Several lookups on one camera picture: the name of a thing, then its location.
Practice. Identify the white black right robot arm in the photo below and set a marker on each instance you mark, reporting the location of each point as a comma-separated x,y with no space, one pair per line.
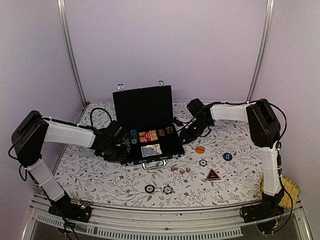
265,132

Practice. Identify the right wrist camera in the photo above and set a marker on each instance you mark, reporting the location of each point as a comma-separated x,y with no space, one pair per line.
177,122

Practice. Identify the right aluminium frame post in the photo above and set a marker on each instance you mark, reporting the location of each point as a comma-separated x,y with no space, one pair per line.
267,23

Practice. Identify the blue round blind button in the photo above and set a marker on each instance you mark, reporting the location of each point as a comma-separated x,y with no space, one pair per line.
227,156

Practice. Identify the front aluminium rail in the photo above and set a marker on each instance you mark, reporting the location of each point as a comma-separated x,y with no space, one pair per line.
111,222

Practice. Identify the black red triangular button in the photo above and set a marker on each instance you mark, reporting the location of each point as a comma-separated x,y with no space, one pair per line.
212,176

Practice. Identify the black white poker chip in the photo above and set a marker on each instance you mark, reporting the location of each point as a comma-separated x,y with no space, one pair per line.
149,189
203,163

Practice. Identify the purple chip stack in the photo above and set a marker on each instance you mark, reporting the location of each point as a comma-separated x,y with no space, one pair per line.
169,130

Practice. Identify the black poker set case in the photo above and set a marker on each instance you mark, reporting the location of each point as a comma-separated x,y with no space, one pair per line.
147,109

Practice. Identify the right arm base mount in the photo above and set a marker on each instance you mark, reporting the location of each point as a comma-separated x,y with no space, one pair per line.
262,212

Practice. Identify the aluminium frame post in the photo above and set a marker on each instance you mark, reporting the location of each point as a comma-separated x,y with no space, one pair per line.
267,23
61,6

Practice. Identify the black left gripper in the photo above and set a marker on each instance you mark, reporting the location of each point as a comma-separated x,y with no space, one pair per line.
122,158

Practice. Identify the left aluminium frame post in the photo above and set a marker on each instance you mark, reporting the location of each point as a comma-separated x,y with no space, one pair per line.
61,6

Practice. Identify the floral patterned table mat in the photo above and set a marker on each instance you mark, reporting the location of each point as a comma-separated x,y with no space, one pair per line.
85,176

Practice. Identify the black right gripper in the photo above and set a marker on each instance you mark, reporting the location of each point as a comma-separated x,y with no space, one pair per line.
188,138

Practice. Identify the blue-backed playing card deck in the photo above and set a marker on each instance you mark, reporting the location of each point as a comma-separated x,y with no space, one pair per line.
151,150

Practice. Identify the orange round blind button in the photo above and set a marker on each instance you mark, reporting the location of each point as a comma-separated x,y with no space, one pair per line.
200,149

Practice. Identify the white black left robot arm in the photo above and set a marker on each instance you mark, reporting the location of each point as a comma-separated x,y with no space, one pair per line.
36,130

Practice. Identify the red black chip stack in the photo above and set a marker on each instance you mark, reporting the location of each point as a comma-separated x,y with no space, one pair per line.
161,133

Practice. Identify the green poker chip stack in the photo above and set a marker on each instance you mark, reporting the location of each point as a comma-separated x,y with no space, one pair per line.
134,136

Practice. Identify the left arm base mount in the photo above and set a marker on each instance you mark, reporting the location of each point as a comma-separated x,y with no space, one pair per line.
70,211

